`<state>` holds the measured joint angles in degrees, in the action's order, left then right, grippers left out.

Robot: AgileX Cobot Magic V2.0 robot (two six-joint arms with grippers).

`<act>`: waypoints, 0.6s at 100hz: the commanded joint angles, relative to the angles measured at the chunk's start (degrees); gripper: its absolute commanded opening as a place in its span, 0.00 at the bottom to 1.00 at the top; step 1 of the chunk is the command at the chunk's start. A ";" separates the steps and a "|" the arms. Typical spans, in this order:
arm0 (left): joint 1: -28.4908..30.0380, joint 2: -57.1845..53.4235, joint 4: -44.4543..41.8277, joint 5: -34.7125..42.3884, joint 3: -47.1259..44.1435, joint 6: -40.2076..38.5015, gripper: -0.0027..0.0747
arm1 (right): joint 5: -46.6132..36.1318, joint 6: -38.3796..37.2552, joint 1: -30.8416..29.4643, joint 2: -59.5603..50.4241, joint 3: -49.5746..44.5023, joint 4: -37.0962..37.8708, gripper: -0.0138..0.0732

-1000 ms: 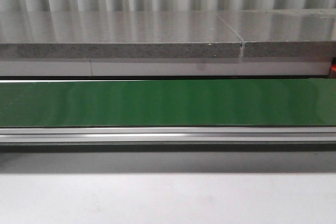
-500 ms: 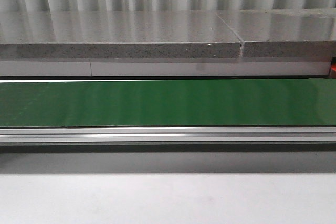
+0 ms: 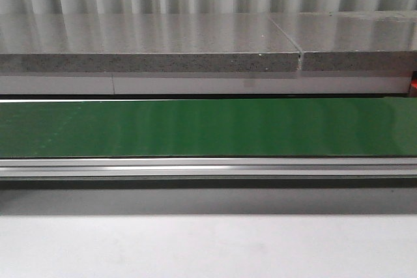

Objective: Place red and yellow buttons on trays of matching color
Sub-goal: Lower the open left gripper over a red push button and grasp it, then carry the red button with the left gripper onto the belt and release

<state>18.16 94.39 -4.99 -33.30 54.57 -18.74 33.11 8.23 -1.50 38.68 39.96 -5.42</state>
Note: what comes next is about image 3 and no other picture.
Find green conveyor belt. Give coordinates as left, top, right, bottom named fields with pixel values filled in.
left=1, top=97, right=416, bottom=158

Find grey speckled stone slab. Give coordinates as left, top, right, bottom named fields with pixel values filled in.
left=1, top=14, right=299, bottom=73

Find aluminium conveyor frame rail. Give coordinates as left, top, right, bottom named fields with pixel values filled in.
left=1, top=156, right=416, bottom=180

